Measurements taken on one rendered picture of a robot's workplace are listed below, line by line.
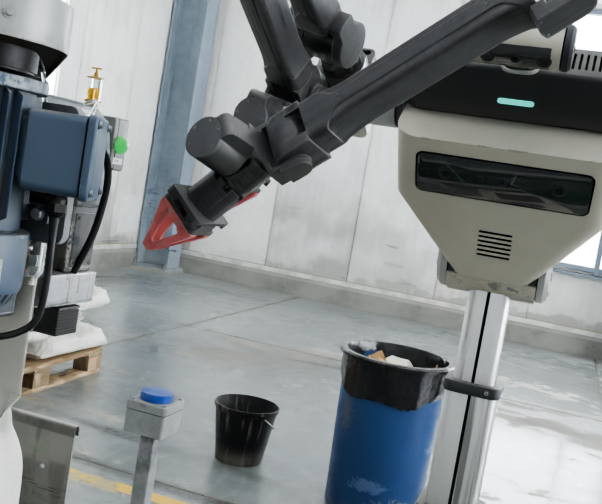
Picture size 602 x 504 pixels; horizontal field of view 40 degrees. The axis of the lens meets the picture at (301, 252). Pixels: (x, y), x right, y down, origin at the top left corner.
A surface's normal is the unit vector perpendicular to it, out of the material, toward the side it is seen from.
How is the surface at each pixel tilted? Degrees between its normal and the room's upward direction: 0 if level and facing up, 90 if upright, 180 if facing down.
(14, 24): 91
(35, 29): 90
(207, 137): 72
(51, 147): 90
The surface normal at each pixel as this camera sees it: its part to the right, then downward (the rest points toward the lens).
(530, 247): -0.34, 0.65
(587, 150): -0.07, -0.74
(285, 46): 0.79, 0.45
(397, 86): 0.20, 0.81
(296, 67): 0.73, 0.35
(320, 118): -0.54, -0.32
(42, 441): -0.31, 0.03
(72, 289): 0.94, 0.18
